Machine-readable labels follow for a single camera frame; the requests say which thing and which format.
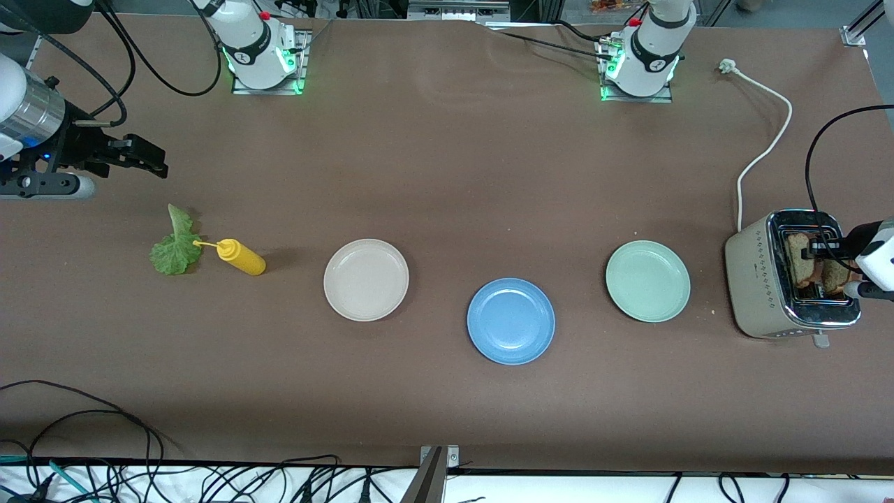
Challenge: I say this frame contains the brown bread slice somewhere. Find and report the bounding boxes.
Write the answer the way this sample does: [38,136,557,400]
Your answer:
[788,233,832,287]
[824,260,854,294]

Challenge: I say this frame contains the green lettuce leaf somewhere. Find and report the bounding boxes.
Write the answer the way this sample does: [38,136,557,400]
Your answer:
[149,203,205,276]

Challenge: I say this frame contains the yellow mustard squeeze bottle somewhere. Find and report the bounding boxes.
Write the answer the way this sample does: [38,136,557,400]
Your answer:
[193,238,267,276]

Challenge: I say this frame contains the blue round plate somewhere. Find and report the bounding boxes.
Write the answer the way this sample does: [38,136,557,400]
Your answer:
[467,278,556,365]

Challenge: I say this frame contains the mint green round plate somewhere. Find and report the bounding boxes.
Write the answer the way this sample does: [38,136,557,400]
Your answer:
[606,240,691,323]

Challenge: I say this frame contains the beige round plate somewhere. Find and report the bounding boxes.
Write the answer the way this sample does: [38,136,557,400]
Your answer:
[323,239,410,322]

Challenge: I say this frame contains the beige chrome toaster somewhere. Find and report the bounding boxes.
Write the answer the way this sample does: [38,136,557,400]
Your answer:
[724,209,862,349]

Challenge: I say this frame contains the grey power strip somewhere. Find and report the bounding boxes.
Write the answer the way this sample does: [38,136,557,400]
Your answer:
[407,0,511,22]

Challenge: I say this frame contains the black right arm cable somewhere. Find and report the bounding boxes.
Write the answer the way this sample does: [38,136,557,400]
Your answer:
[28,0,223,119]

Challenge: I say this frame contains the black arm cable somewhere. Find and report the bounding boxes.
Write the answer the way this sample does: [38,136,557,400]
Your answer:
[805,105,894,275]
[28,0,223,119]

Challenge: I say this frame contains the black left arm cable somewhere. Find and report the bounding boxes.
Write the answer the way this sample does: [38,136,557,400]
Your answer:
[805,105,894,275]

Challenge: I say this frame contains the white toaster power cord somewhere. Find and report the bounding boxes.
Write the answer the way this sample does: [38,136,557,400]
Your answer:
[719,59,793,233]

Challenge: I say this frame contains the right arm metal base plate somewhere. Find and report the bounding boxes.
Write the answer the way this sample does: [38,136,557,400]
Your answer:
[230,29,313,96]

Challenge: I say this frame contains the aluminium frame profile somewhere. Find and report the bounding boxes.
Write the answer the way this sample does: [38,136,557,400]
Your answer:
[842,0,894,48]

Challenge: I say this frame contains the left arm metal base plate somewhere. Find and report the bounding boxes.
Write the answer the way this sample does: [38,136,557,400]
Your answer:
[596,38,675,103]

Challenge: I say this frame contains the long looping black cable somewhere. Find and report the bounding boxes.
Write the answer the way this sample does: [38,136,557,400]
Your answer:
[0,380,166,503]

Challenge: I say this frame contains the teal cable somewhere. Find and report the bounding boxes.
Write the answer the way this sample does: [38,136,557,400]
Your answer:
[0,455,95,503]

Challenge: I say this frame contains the thin black table cable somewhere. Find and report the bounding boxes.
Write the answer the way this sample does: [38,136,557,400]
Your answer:
[485,21,619,62]

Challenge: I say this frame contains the tangled black cable bundle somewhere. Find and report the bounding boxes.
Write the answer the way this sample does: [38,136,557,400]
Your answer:
[168,454,392,503]

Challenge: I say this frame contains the small metal table bracket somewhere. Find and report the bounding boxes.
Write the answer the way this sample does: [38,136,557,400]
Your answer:
[419,445,460,467]

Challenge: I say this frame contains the dark metal post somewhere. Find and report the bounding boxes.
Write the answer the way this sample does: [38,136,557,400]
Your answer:
[400,447,448,503]

